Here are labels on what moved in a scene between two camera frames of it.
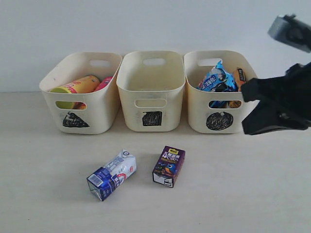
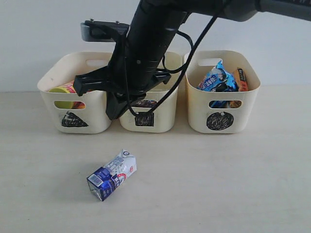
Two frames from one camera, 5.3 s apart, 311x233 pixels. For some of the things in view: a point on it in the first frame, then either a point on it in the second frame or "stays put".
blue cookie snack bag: [218, 80] stays put
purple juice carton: [169, 166] to [146, 103]
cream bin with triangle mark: [93, 112] stays put
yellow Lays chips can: [85, 84] stays put
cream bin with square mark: [151, 85] stays put
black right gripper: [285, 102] to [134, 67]
